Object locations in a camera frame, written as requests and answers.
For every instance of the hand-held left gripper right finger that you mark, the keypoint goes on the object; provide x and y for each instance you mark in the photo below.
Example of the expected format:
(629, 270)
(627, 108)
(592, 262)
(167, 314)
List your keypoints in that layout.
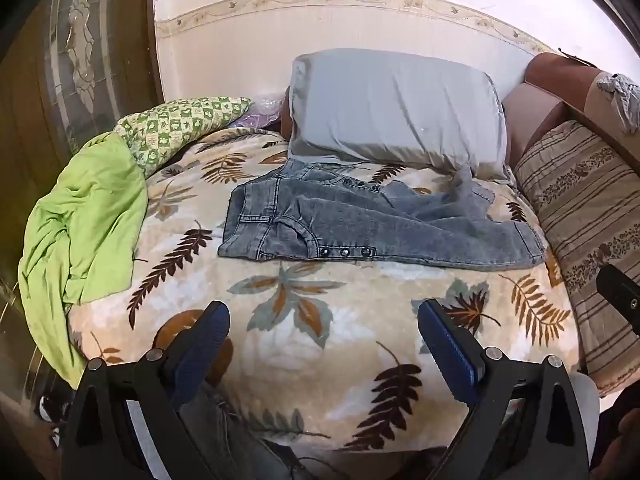
(445, 340)

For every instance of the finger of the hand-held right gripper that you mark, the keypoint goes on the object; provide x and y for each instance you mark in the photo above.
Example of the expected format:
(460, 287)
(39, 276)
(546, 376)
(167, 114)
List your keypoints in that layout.
(620, 295)

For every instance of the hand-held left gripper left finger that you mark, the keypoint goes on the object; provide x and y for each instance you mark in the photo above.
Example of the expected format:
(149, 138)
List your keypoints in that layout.
(210, 330)

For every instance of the grey denim pants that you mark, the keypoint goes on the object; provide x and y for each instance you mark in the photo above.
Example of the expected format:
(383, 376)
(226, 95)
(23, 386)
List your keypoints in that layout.
(375, 220)

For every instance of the striped floral cushion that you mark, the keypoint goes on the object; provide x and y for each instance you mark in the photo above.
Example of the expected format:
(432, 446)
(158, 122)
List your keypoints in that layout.
(590, 200)

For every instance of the person's jeans leg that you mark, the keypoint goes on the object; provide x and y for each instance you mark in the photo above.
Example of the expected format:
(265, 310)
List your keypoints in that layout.
(235, 440)

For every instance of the leaf printed blanket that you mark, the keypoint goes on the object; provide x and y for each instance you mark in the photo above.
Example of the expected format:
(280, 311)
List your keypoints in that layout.
(325, 350)

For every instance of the lime green cloth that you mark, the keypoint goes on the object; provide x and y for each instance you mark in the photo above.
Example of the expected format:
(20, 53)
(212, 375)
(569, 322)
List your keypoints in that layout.
(85, 220)

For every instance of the black white shoe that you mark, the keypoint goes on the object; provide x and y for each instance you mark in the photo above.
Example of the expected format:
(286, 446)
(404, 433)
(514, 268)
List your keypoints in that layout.
(52, 412)

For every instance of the crumpled grey cloth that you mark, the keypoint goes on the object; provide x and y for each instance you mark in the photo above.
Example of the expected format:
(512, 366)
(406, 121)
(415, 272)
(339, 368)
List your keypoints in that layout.
(622, 95)

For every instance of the green patterned pillow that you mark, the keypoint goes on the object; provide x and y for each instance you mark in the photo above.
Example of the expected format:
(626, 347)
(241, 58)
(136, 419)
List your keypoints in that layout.
(170, 125)

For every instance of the purple plastic bag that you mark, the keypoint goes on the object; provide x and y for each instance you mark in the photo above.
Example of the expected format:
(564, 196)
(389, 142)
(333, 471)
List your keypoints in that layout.
(260, 115)

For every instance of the grey pillow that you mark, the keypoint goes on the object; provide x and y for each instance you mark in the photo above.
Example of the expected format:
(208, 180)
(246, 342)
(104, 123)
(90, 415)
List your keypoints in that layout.
(395, 105)

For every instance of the wooden door with etched glass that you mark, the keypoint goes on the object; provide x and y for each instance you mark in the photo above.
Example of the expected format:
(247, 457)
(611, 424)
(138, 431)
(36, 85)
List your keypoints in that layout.
(75, 60)

